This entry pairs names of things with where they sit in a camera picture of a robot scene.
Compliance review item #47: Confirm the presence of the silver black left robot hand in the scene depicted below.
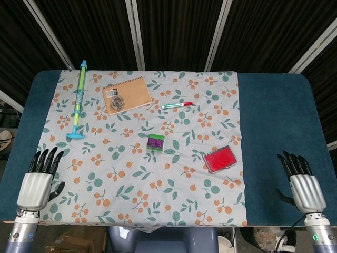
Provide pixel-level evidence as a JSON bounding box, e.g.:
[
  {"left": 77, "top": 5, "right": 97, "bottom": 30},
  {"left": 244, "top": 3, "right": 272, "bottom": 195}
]
[{"left": 16, "top": 147, "right": 66, "bottom": 211}]

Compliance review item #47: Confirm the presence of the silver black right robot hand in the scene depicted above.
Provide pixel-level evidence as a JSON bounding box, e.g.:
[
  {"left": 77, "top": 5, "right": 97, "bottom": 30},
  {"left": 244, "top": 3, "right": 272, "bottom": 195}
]
[{"left": 275, "top": 150, "right": 327, "bottom": 213}]

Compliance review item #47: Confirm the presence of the small purple building block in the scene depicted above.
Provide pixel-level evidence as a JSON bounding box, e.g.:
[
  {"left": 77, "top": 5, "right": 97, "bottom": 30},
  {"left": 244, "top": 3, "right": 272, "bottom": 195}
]
[{"left": 148, "top": 138, "right": 164, "bottom": 149}]

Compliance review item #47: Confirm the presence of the green blue toy syringe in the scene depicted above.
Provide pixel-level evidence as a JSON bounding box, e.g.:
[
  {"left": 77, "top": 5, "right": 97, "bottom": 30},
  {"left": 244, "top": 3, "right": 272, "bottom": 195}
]
[{"left": 65, "top": 60, "right": 88, "bottom": 139}]

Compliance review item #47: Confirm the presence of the floral printed tablecloth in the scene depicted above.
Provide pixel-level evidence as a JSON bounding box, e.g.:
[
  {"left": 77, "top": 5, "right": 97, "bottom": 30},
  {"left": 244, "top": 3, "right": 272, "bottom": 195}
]
[{"left": 19, "top": 70, "right": 248, "bottom": 234}]

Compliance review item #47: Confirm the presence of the green toy brick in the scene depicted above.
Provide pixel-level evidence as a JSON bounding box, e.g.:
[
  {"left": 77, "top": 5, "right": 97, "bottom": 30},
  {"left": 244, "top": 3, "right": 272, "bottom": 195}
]
[{"left": 147, "top": 133, "right": 166, "bottom": 153}]

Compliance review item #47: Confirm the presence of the white shoe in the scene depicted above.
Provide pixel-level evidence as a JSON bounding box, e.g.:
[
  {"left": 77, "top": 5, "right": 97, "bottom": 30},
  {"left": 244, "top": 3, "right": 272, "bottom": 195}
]
[{"left": 0, "top": 129, "right": 13, "bottom": 151}]

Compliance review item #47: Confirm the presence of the clear plastic bag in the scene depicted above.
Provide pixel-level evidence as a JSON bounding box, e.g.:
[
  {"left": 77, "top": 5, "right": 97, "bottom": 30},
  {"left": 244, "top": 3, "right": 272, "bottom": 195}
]
[{"left": 254, "top": 227, "right": 295, "bottom": 253}]

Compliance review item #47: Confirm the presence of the cardboard box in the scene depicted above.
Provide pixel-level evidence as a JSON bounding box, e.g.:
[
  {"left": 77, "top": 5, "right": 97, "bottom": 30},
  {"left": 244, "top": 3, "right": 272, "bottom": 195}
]
[{"left": 46, "top": 227, "right": 107, "bottom": 253}]

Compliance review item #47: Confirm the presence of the teal felt table cover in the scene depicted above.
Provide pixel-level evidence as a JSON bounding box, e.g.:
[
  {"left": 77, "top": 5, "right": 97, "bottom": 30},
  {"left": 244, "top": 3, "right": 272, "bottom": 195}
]
[{"left": 0, "top": 70, "right": 331, "bottom": 227}]

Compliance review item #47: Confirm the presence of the red ink pad case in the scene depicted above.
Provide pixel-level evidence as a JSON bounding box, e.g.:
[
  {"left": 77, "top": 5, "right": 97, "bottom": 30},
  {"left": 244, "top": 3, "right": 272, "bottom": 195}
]
[{"left": 202, "top": 144, "right": 237, "bottom": 174}]

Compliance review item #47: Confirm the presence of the white round bin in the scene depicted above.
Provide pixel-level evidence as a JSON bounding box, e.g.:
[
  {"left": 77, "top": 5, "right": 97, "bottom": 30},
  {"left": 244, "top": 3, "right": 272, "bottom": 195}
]
[{"left": 218, "top": 236, "right": 235, "bottom": 253}]

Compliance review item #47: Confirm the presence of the clear round box of clips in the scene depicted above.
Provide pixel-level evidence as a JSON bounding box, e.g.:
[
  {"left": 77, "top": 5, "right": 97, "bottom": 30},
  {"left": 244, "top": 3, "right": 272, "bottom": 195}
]
[{"left": 110, "top": 96, "right": 125, "bottom": 111}]

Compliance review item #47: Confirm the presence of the blue-grey robot torso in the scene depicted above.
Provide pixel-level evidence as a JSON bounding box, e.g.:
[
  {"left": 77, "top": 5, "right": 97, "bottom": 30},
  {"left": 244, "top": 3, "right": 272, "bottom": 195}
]
[{"left": 107, "top": 226, "right": 219, "bottom": 253}]

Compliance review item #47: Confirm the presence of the brown spiral notebook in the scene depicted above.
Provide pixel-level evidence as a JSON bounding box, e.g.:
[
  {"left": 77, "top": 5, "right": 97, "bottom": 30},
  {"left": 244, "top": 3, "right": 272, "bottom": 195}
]
[{"left": 102, "top": 76, "right": 154, "bottom": 116}]

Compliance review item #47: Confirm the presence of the red capped marker pen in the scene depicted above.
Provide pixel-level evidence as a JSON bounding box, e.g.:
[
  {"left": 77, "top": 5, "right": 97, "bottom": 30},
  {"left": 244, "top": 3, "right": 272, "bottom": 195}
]
[{"left": 161, "top": 101, "right": 193, "bottom": 110}]

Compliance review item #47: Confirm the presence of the dark folding partition screen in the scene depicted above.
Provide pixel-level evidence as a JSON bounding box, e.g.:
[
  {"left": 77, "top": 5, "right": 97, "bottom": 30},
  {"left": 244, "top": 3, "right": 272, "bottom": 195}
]
[{"left": 0, "top": 0, "right": 337, "bottom": 148}]

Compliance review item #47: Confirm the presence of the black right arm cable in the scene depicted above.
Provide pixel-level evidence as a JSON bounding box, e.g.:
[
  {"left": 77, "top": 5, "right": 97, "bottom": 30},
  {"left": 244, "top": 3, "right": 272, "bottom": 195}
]
[{"left": 279, "top": 215, "right": 308, "bottom": 251}]

